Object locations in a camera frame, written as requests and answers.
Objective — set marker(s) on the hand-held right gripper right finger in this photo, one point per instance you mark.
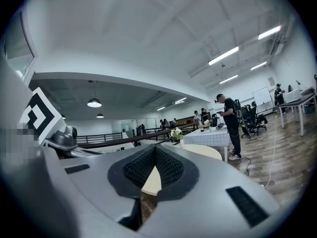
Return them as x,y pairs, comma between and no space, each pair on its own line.
213,182

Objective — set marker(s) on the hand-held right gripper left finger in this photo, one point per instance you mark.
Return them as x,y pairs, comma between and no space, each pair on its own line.
94,182

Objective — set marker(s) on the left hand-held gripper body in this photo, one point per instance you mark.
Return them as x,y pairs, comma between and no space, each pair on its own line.
37,113

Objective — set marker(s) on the checked cloth table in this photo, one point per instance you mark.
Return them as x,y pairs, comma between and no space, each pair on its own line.
208,137

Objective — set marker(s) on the grey gripper device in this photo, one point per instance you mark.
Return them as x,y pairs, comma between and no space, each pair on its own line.
220,126

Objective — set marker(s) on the large pendant lamp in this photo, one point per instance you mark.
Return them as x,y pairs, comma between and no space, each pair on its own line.
94,103

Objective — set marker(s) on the pink flowers in white vase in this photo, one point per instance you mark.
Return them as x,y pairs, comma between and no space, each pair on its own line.
207,123

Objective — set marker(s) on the small pendant lamp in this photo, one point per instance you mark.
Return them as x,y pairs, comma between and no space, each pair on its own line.
100,116

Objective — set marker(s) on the black office chair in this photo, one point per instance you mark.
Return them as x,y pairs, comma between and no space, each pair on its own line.
252,119

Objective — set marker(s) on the whiteboard on stand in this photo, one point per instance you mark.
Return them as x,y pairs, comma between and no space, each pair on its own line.
262,98

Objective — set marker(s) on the ceiling tube light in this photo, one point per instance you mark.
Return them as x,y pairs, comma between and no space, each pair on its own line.
258,66
269,32
223,56
228,79

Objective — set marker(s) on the dark long desk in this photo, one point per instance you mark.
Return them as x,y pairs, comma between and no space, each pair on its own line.
297,101

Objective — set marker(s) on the teal waste bin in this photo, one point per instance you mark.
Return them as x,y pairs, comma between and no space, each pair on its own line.
307,109

